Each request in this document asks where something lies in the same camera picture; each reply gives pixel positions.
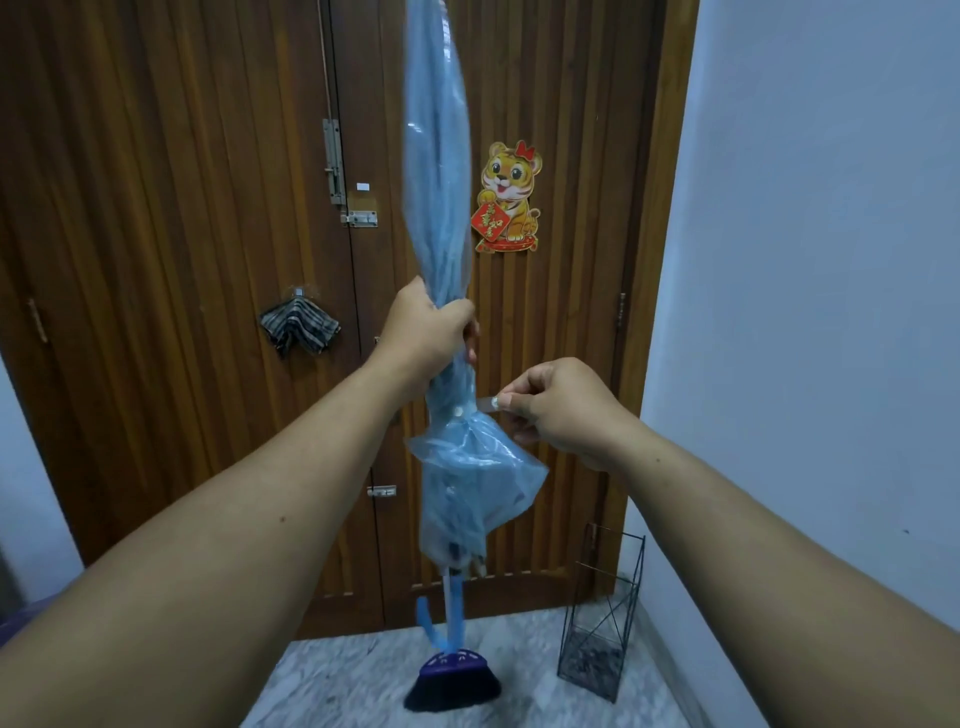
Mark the black wire umbrella stand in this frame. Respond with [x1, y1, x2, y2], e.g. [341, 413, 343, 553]
[556, 522, 647, 705]

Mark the striped grey cloth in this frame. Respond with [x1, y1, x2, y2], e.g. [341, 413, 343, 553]
[259, 296, 342, 358]

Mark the purple and black broom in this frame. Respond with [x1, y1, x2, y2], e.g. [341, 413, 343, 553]
[403, 568, 503, 714]

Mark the person's left forearm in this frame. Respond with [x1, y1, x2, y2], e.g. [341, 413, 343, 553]
[0, 352, 421, 728]

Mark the wooden door leaf with cloth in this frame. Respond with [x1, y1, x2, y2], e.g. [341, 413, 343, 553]
[0, 0, 387, 640]

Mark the person's left hand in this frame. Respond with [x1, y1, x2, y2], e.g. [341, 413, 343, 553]
[372, 276, 481, 399]

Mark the blue umbrella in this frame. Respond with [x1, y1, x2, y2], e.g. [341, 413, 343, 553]
[401, 0, 550, 580]

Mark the person's right forearm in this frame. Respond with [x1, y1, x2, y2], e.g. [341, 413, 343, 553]
[600, 418, 960, 728]

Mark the person's right hand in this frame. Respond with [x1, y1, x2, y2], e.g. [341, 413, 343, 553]
[496, 357, 640, 474]

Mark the tiger cartoon sticker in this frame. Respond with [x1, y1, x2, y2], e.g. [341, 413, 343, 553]
[470, 140, 543, 255]

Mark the wooden door leaf with sticker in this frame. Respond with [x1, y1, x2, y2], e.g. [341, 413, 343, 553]
[328, 0, 670, 630]

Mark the tall metal door bolt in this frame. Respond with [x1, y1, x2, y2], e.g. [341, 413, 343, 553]
[322, 118, 348, 207]

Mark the wooden door frame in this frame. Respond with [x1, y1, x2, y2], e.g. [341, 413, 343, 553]
[597, 0, 701, 601]

